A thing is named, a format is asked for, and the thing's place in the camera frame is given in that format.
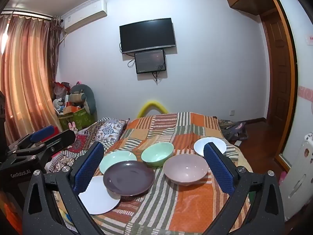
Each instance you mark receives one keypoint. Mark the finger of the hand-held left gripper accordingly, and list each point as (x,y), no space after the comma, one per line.
(62,137)
(41,132)

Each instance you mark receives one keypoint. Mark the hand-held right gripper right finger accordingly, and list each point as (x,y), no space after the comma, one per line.
(218,170)

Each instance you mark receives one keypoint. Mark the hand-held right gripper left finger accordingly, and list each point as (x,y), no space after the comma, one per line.
(89,169)

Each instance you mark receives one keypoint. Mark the light green plate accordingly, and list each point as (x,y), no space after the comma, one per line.
(115,159)

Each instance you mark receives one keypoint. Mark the white bowl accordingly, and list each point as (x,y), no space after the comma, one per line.
(199,146)

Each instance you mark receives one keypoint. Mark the pale pink bowl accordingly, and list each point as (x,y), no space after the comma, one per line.
(185,169)

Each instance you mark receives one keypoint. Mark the white plate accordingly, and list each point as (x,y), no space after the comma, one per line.
(97,203)

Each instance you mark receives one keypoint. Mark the dark purple plate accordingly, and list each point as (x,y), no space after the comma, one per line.
(129,178)

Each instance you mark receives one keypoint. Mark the light green bowl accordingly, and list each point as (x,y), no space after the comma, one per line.
(156,153)

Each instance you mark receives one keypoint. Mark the pink bunny toy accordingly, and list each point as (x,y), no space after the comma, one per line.
(72,126)

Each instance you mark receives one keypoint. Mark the green storage box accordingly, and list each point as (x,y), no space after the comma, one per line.
(80,120)

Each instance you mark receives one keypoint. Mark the dark bag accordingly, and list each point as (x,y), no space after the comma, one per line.
(233,129)

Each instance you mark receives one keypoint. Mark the patterned quilt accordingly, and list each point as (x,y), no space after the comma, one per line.
(107,129)

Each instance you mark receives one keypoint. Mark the red bag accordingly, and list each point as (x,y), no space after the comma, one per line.
(60,89)

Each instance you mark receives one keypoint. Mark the striped patchwork blanket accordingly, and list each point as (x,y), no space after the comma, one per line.
(185,132)

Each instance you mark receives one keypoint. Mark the orange striped curtain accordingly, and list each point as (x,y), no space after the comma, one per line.
(24,78)

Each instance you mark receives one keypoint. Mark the white box with stickers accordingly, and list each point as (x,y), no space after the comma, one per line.
(298,176)

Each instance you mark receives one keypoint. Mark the brown curtain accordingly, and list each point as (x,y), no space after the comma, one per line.
(55,46)

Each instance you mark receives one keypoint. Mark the yellow foam noodle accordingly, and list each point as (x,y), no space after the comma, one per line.
(151,103)

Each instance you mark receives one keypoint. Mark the small black monitor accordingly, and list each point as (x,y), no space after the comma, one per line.
(150,61)

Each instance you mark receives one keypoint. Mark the brown wooden door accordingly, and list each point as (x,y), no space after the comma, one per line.
(278,66)

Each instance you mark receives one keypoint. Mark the white air conditioner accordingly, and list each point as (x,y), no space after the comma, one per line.
(84,16)

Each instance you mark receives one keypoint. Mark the large black television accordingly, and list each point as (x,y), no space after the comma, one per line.
(148,35)

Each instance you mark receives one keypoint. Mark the white wall outlet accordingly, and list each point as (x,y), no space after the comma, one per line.
(232,112)

